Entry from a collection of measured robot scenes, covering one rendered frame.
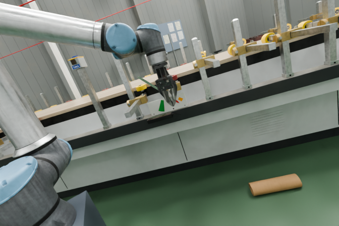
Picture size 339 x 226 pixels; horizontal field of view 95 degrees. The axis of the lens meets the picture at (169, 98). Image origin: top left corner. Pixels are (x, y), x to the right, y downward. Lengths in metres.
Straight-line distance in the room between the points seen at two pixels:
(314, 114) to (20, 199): 1.79
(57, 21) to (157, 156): 1.25
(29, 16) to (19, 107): 0.36
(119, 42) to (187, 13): 6.40
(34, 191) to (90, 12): 5.42
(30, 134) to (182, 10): 6.44
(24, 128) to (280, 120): 1.61
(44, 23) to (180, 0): 6.47
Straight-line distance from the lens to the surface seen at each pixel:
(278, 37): 1.16
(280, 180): 1.36
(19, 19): 0.63
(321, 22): 1.31
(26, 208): 0.71
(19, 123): 0.82
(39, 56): 5.66
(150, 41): 0.69
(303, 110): 1.64
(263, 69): 1.38
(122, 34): 0.54
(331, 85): 1.42
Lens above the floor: 1.04
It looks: 15 degrees down
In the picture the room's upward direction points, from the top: 18 degrees counter-clockwise
